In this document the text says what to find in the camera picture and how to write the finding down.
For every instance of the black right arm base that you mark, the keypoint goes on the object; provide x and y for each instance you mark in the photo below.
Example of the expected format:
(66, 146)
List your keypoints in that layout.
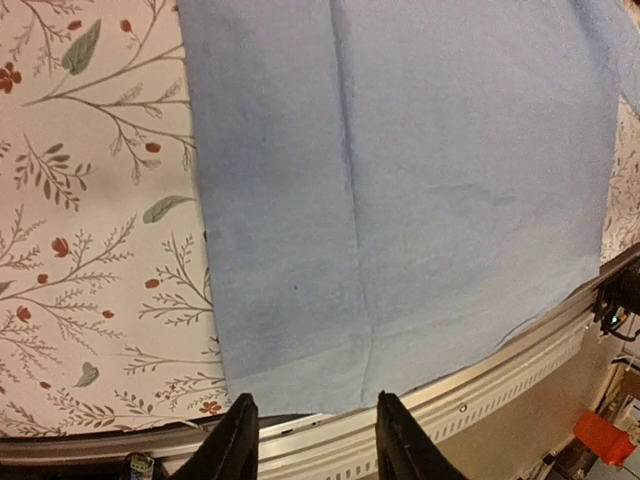
(617, 301)

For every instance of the aluminium front rail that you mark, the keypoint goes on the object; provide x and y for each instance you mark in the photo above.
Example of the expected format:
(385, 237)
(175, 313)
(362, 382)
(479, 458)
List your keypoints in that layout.
(504, 412)

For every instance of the orange plastic block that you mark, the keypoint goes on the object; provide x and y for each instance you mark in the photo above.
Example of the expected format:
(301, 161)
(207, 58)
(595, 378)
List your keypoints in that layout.
(610, 444)

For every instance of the light blue long sleeve shirt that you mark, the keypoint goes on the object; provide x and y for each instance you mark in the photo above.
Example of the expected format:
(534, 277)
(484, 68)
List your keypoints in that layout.
(391, 190)

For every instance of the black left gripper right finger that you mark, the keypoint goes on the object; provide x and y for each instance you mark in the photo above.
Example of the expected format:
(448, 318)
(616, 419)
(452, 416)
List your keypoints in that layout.
(404, 450)

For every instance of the floral patterned table cloth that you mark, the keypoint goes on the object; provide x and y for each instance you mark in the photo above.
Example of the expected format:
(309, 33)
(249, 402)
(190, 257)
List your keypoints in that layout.
(106, 311)

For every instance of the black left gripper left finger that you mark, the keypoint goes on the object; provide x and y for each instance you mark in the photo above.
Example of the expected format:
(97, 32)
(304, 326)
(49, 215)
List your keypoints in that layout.
(230, 451)

